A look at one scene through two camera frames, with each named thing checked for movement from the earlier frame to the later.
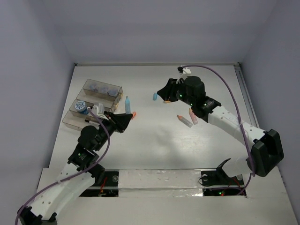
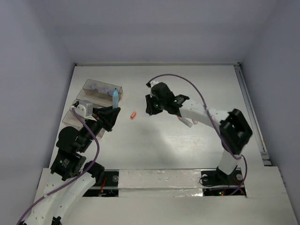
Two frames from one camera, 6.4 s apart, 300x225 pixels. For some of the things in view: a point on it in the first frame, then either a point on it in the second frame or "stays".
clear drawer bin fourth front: x=75 y=119 stays
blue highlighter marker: x=127 y=105 to x=115 y=99
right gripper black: x=168 y=91 to x=149 y=108
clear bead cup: x=103 y=89 stays
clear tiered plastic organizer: x=112 y=90 stays
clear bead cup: x=93 y=86 stays
